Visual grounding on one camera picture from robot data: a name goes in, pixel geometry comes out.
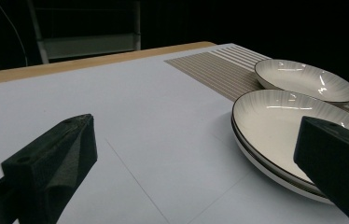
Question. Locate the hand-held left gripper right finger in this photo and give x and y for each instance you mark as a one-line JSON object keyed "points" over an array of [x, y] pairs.
{"points": [[337, 158]]}

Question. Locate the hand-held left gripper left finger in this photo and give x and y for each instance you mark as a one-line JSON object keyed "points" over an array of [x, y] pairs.
{"points": [[48, 161]]}

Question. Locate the white plate with dark rim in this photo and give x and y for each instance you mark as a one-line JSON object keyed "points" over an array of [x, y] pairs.
{"points": [[272, 130], [303, 81], [287, 183]]}

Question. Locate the wooden table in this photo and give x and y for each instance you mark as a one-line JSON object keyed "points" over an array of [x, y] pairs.
{"points": [[70, 65]]}

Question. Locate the white table cover board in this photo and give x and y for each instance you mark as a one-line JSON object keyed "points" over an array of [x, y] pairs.
{"points": [[132, 102]]}

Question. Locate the brown striped placemat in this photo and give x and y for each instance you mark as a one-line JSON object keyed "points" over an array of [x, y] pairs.
{"points": [[213, 71]]}

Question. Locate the white metal stand frame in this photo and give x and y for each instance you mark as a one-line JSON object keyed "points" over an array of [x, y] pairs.
{"points": [[88, 45]]}

